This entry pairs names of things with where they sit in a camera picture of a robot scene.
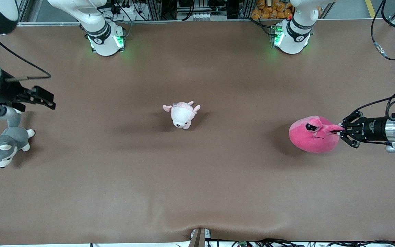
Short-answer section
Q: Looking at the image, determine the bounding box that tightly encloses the round hot pink plush toy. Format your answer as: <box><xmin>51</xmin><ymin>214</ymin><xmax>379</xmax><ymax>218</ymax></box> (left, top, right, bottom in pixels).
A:
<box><xmin>289</xmin><ymin>116</ymin><xmax>345</xmax><ymax>154</ymax></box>

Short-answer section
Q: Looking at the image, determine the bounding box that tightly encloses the grey white husky plush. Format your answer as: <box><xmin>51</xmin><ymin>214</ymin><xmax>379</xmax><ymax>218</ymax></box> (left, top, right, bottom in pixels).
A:
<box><xmin>0</xmin><ymin>107</ymin><xmax>35</xmax><ymax>168</ymax></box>

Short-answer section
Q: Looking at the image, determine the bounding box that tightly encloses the pile of orange snack packs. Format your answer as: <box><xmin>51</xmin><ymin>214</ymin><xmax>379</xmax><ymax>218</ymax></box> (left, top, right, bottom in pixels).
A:
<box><xmin>251</xmin><ymin>0</ymin><xmax>294</xmax><ymax>20</ymax></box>

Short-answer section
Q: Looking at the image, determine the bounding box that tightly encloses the pale pink white plush animal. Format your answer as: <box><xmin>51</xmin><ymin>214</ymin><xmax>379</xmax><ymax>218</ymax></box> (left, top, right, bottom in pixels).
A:
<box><xmin>163</xmin><ymin>101</ymin><xmax>201</xmax><ymax>130</ymax></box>

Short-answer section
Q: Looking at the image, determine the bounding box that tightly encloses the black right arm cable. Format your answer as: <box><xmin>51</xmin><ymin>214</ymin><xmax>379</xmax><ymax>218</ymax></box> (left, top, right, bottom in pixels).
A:
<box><xmin>0</xmin><ymin>34</ymin><xmax>51</xmax><ymax>82</ymax></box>

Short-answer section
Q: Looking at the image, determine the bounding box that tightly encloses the black cable bundle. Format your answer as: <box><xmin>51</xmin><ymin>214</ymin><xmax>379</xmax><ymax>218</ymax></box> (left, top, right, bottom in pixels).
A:
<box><xmin>215</xmin><ymin>238</ymin><xmax>395</xmax><ymax>247</ymax></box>

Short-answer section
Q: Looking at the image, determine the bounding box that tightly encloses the aluminium table edge rail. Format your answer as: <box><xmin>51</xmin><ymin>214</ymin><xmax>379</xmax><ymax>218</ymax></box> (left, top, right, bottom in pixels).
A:
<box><xmin>17</xmin><ymin>19</ymin><xmax>395</xmax><ymax>27</ymax></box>

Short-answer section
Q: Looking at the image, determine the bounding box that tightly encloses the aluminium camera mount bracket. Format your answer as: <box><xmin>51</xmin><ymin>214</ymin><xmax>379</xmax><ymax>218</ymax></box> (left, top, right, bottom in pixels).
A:
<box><xmin>189</xmin><ymin>227</ymin><xmax>212</xmax><ymax>247</ymax></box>

